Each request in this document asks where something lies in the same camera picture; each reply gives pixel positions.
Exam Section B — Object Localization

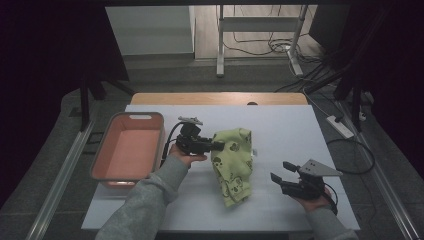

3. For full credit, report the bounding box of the black looped floor cable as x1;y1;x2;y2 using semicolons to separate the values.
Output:
325;138;376;175

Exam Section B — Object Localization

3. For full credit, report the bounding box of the white power strip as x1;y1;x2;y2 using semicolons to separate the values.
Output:
325;115;355;139

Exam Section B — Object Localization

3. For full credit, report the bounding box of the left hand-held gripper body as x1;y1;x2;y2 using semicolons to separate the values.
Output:
175;115;214;156

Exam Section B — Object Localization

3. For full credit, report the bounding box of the orange plastic basket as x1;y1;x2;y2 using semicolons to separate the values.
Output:
89;111;165;190

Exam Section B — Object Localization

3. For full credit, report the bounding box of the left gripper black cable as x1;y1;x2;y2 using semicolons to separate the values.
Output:
159;121;184;168

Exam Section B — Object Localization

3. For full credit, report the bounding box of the bundle of floor cables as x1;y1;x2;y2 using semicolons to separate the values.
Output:
221;4;324;64

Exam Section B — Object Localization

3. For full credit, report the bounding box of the green printed baby shirt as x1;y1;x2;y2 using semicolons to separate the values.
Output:
210;127;258;208

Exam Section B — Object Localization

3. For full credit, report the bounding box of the wooden table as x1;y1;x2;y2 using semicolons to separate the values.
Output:
129;92;309;106

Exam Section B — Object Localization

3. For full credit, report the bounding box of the dark curtain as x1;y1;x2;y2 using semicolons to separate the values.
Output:
309;0;424;178
0;0;129;208

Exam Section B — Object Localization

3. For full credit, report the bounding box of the person's left hand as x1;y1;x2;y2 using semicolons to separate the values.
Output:
169;143;208;168

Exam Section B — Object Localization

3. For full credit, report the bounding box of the black metal stand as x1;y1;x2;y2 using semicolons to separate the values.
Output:
79;74;136;133
304;49;368;133

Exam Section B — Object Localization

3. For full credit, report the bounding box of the white cabinet panel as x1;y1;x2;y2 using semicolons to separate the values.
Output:
105;5;195;56

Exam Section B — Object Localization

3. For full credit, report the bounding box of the white metal desk frame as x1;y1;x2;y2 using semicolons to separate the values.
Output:
215;4;309;78

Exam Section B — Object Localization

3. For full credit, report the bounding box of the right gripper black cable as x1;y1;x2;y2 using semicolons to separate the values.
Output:
323;182;339;216

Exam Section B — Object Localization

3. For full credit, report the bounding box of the aluminium floor rail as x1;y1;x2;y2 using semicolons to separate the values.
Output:
25;119;96;240
336;99;422;240

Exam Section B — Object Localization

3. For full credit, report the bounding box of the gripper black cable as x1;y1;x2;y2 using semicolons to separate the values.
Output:
159;121;184;168
323;182;339;216

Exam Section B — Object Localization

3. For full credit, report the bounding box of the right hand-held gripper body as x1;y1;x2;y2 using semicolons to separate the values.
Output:
281;158;344;200

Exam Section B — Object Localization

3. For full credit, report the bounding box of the person's right hand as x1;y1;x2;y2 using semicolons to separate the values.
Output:
293;189;334;213

